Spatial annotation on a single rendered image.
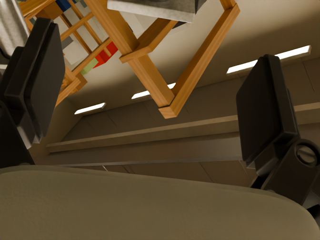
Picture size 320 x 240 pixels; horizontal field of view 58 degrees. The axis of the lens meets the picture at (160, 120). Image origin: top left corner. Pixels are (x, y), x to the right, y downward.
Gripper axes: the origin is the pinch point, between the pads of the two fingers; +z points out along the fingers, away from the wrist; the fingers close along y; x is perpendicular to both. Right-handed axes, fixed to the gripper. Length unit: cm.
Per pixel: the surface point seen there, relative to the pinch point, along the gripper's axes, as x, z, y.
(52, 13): -345, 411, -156
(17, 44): -10.6, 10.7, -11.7
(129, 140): -681, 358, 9
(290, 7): -308, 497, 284
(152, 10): -2.0, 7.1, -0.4
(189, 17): -2.1, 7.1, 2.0
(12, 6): -6.7, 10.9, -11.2
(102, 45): -402, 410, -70
